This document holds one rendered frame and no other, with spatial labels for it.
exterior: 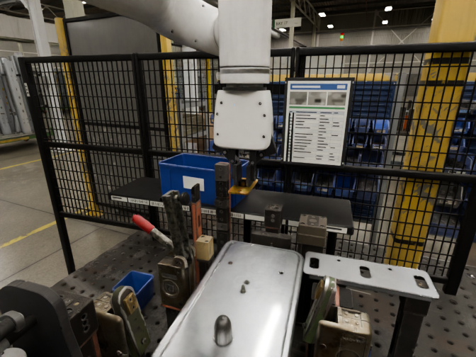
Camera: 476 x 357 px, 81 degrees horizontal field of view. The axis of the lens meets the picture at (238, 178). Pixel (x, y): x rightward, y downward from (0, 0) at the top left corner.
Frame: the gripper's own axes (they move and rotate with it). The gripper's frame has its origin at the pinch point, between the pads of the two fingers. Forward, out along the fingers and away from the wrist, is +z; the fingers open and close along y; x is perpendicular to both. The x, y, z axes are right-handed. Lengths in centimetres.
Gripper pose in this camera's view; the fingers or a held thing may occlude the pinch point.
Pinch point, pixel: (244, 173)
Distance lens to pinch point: 52.7
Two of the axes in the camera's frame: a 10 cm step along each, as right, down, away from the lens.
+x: 3.0, -3.1, 9.0
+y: 9.5, 1.0, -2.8
